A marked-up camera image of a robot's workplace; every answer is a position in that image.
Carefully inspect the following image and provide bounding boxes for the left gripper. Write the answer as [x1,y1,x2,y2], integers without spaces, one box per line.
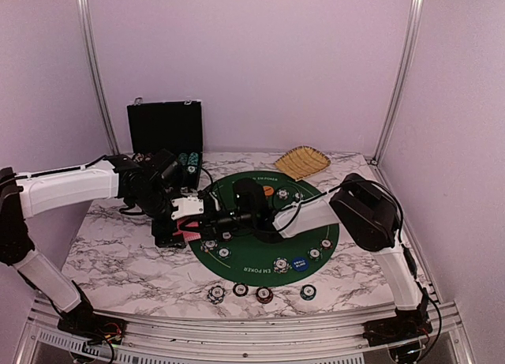
[130,186,186,249]

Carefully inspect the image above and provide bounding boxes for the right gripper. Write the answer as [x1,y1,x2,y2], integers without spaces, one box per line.
[179,202,254,243]

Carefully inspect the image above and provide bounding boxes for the orange big blind button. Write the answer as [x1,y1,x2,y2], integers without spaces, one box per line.
[263,186,274,197]

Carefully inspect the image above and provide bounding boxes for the placed ten chips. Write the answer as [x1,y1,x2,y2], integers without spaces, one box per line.
[200,239,219,252]
[273,257,290,274]
[276,189,289,200]

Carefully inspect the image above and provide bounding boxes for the red-backed playing card deck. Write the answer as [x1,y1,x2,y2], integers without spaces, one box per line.
[177,219,201,242]

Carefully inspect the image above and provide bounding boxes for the blue small blind button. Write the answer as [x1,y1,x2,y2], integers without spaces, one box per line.
[291,257,309,272]

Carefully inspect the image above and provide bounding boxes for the hundred chip front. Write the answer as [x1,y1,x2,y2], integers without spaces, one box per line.
[232,283,249,297]

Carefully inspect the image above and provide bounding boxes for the orange hundred chip stack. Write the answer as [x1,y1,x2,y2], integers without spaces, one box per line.
[256,287,273,304]

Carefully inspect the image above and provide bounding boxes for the blue ten chip stack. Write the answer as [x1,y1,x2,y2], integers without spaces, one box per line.
[208,285,226,305]

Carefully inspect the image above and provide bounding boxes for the green fifty chip stack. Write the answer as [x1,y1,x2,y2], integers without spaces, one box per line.
[300,284,316,301]

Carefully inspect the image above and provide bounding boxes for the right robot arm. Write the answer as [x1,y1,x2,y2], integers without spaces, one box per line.
[191,173,428,339]

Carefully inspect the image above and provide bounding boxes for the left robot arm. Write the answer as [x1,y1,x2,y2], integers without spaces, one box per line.
[1,149,183,336]

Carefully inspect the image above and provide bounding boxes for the green chip row in case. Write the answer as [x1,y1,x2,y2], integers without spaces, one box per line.
[178,152,189,171]

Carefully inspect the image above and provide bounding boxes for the blue-tan chip row in case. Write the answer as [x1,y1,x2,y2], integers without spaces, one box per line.
[132,153,147,163]

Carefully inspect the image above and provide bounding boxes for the teal chip row in case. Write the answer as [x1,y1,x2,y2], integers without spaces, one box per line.
[186,152,200,174]

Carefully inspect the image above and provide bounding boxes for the black poker chip case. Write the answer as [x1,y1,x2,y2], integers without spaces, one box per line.
[127,100,204,189]

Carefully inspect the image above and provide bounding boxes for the round green poker mat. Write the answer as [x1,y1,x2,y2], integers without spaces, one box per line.
[189,171,339,287]

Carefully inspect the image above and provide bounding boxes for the woven bamboo tray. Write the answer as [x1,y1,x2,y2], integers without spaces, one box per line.
[275,145,331,182]

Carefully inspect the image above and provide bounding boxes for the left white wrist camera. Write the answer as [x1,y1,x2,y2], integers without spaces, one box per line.
[171,196,204,220]

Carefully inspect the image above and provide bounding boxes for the front aluminium rail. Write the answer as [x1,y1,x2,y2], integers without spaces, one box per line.
[13,298,477,363]

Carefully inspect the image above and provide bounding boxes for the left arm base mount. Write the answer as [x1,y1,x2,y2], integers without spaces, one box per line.
[58,314,126,344]

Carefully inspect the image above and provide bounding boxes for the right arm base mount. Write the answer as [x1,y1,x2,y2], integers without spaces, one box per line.
[362,317,433,347]

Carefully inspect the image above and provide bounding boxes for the left aluminium frame post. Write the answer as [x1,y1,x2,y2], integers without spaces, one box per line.
[77,0,119,155]

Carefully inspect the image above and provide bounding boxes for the aluminium frame post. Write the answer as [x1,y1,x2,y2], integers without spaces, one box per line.
[77,0,119,155]
[370,0,424,166]

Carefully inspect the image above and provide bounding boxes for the right aluminium frame post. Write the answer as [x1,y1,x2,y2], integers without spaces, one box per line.
[370,0,424,166]

